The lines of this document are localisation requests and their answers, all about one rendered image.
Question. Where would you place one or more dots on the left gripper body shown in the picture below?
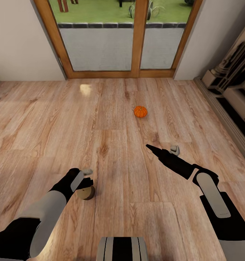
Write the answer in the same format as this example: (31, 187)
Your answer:
(86, 183)

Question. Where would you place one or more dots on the pillar candle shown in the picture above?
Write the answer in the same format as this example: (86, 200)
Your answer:
(86, 193)

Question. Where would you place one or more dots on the wood fireplace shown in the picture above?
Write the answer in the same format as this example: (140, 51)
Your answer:
(224, 89)

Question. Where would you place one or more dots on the pumpkin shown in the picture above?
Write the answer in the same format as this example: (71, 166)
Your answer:
(140, 111)

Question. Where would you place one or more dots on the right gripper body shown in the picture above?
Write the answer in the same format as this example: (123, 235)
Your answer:
(171, 161)

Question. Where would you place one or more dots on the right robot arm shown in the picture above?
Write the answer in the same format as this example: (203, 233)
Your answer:
(226, 220)

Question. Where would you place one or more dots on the door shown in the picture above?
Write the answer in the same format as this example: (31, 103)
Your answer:
(118, 38)

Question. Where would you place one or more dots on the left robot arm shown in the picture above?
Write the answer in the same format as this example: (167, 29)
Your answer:
(26, 236)

